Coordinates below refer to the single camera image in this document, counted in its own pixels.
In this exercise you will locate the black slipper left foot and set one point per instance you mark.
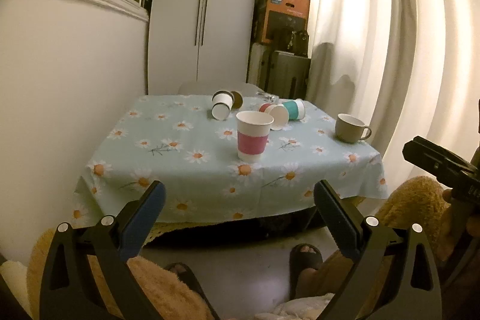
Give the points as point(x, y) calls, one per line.
point(186, 275)

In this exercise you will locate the black slipper right foot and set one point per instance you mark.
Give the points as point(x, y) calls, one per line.
point(302, 257)

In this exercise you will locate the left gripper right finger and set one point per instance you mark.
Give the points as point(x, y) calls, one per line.
point(394, 275)

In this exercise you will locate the red white paper cup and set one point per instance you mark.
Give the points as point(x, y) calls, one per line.
point(279, 114)

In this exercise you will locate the pink banded paper cup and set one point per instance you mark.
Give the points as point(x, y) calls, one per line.
point(253, 128)

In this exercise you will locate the brown kraft paper cup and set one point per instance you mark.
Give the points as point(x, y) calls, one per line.
point(237, 100)

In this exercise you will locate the cream curtain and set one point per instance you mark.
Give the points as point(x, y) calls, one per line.
point(405, 67)

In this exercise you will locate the teal banded paper cup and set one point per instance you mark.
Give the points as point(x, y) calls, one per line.
point(295, 108)

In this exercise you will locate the black slipper foot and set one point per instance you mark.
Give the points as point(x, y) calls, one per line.
point(186, 275)
point(302, 257)

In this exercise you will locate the beige ceramic mug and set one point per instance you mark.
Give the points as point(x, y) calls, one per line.
point(350, 129)

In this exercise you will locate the orange cardboard box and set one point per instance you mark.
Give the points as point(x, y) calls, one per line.
point(273, 15)

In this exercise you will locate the person's right hand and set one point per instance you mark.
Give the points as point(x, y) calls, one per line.
point(456, 219)

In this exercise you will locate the white wardrobe cabinet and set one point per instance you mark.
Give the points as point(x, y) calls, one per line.
point(197, 41)

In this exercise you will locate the clear glass cup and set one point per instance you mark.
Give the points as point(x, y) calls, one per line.
point(268, 97)

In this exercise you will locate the daisy print tablecloth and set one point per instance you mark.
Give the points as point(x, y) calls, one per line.
point(175, 140)

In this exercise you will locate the grey suitcase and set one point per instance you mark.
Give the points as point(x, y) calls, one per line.
point(278, 72)

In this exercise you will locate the white black-rimmed paper cup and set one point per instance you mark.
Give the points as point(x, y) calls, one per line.
point(222, 103)

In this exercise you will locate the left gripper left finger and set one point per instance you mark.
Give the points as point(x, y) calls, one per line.
point(68, 286)

